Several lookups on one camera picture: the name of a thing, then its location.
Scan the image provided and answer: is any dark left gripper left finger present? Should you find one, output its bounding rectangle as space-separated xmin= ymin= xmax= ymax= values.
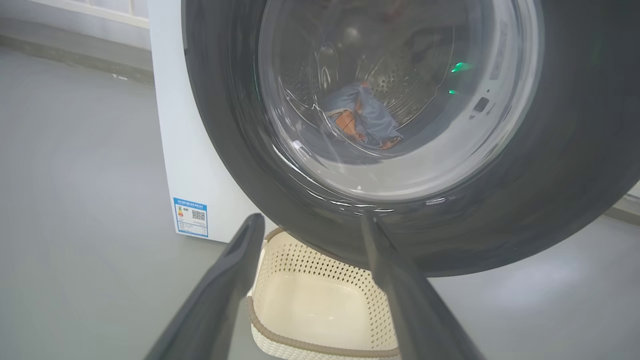
xmin=145 ymin=213 xmax=266 ymax=360

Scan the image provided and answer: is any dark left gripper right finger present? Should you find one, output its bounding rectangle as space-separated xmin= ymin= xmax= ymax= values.
xmin=360 ymin=212 xmax=483 ymax=360

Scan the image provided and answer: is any blue patterned clothing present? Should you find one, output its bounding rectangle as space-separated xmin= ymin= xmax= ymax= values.
xmin=320 ymin=82 xmax=403 ymax=150

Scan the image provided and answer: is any round black glass washer door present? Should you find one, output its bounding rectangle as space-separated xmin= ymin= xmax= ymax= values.
xmin=182 ymin=0 xmax=640 ymax=278

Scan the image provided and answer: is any white front-load washing machine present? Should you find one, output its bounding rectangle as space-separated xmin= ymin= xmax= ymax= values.
xmin=147 ymin=0 xmax=281 ymax=244

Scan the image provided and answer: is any perforated steel washer drum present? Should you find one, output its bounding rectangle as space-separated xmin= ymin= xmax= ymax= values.
xmin=280 ymin=0 xmax=481 ymax=156

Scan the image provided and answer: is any cream perforated laundry basket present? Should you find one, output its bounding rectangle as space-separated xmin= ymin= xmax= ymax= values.
xmin=246 ymin=227 xmax=401 ymax=360

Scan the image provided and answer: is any blue energy label sticker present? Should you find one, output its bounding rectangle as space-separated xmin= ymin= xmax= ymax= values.
xmin=173 ymin=197 xmax=209 ymax=238

